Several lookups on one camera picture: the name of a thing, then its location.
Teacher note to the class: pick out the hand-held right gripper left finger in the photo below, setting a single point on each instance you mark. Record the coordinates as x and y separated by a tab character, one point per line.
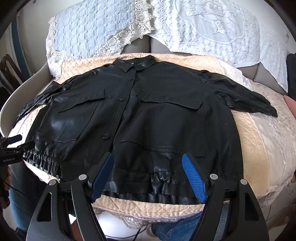
104	173

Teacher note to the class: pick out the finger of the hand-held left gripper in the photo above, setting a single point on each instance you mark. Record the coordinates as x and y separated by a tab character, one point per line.
23	148
13	138

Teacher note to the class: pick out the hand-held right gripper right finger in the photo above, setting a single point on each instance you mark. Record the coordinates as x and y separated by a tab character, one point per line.
193	176

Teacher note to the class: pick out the black leather jacket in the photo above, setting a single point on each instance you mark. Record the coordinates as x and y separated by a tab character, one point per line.
148	115

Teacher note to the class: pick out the beige quilted mat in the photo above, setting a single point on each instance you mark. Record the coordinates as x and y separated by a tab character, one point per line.
161	209

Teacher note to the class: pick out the person's blue jeans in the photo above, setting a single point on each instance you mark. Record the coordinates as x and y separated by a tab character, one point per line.
175	229

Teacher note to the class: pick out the dark furniture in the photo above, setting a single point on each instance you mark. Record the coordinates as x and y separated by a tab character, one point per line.
10	71

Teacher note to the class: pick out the cream satin lace sheet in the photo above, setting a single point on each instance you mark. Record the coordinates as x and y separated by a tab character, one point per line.
272	139

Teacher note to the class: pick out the pink cushion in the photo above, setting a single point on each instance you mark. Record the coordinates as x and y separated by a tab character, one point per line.
291	105

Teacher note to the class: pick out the light blue quilted lace cover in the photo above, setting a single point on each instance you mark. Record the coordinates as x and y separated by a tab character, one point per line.
87	30

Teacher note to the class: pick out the grey sofa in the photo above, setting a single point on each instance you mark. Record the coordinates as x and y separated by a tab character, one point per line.
143	46

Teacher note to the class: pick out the white embossed cover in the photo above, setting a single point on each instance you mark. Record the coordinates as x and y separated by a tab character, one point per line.
208	27

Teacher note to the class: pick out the blue door frame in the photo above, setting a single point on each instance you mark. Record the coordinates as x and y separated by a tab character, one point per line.
20	51

